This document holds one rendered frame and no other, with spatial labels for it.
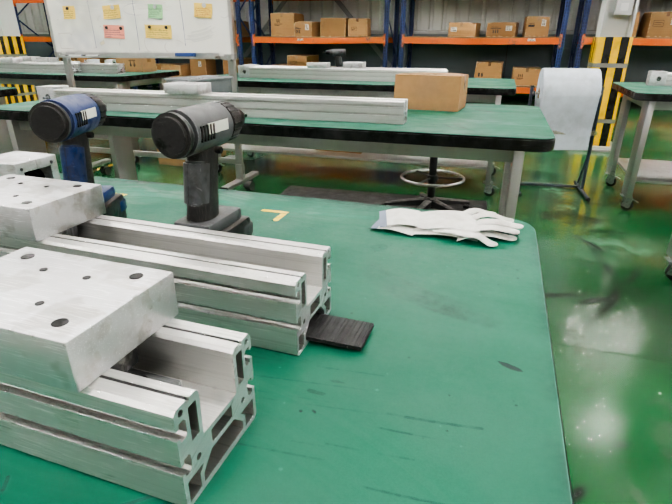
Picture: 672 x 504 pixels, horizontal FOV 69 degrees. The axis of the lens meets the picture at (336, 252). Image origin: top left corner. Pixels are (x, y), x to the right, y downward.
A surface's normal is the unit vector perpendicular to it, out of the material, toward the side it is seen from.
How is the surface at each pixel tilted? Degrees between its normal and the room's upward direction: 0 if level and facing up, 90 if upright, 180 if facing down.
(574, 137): 88
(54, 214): 90
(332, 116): 90
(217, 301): 90
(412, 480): 0
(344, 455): 0
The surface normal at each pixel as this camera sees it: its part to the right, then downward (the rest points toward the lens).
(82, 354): 0.94, 0.14
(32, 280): 0.00, -0.92
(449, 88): -0.37, 0.34
